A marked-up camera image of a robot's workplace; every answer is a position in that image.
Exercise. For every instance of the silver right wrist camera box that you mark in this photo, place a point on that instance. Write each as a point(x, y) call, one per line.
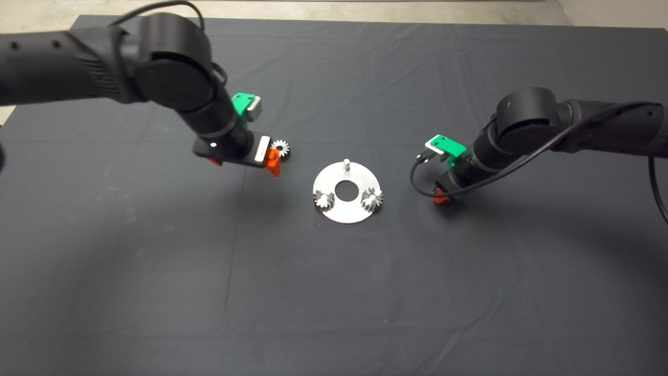
point(433, 143)

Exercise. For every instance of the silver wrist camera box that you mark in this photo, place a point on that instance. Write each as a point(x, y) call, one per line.
point(255, 109)
point(433, 143)

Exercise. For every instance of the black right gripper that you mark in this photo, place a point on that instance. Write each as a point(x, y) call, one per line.
point(455, 184)

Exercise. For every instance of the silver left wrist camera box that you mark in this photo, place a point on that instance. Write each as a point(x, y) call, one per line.
point(255, 109)

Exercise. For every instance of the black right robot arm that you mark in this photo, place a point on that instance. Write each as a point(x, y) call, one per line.
point(600, 125)

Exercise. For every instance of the round metal plate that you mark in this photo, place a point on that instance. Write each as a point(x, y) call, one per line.
point(344, 211)

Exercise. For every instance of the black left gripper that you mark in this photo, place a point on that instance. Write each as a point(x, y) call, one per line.
point(235, 151)

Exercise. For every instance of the green left camera mount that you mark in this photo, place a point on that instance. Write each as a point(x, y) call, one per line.
point(241, 104)

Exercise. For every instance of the green right camera mount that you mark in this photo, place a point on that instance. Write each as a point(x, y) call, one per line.
point(451, 149)

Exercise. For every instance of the dark grey table cloth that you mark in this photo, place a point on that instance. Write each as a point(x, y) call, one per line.
point(334, 303)

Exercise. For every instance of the small steel gear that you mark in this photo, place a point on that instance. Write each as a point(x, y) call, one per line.
point(371, 200)
point(286, 152)
point(323, 201)

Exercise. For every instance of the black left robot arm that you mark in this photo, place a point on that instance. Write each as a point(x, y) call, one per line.
point(52, 68)

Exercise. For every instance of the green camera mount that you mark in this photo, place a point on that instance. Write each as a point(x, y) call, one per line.
point(451, 149)
point(241, 104)

